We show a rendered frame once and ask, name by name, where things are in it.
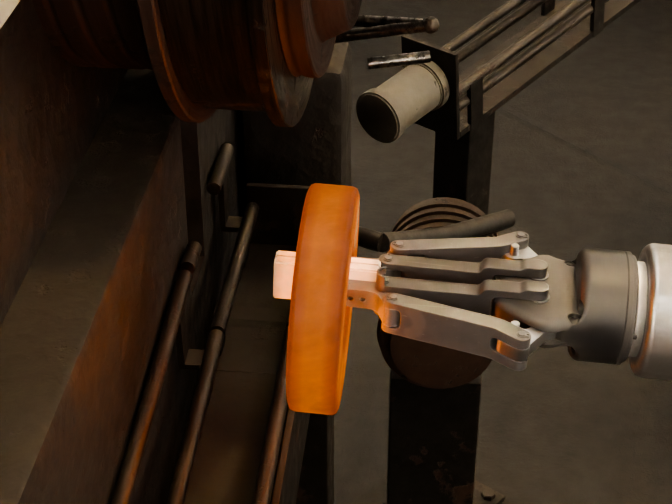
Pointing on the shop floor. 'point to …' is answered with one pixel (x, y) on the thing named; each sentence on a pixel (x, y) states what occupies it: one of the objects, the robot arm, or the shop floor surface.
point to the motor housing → (432, 396)
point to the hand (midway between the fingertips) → (326, 278)
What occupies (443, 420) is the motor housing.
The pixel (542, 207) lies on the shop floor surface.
